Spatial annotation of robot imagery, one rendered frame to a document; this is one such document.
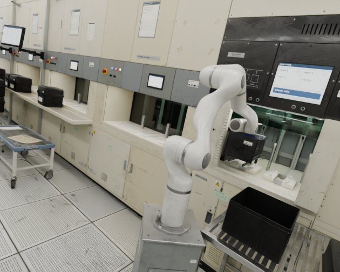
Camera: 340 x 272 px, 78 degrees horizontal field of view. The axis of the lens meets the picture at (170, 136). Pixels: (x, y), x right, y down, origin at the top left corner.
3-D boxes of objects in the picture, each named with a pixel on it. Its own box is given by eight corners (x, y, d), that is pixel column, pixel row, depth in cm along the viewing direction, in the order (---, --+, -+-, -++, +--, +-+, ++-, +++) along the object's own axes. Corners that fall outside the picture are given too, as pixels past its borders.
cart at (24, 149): (-17, 158, 279) (-17, 123, 269) (27, 153, 321) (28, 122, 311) (11, 190, 227) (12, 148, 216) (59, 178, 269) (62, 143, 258)
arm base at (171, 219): (152, 232, 94) (160, 195, 90) (151, 208, 112) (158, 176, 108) (193, 237, 97) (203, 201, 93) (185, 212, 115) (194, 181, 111)
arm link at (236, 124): (251, 120, 137) (238, 117, 142) (244, 120, 126) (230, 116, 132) (247, 133, 139) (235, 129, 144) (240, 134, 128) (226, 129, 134)
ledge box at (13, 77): (7, 88, 371) (7, 73, 365) (25, 90, 394) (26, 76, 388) (14, 92, 355) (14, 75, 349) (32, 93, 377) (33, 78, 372)
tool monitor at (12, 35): (-1, 50, 301) (0, 23, 293) (38, 59, 340) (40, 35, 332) (9, 52, 277) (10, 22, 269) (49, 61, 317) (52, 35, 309)
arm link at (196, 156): (178, 163, 104) (207, 177, 94) (166, 157, 94) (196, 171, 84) (220, 75, 109) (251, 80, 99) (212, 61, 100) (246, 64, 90)
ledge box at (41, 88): (34, 102, 304) (35, 83, 298) (55, 103, 325) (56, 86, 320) (42, 106, 285) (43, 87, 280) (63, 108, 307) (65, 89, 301)
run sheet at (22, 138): (4, 137, 244) (5, 136, 244) (24, 134, 267) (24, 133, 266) (25, 144, 237) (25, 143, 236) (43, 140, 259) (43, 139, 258)
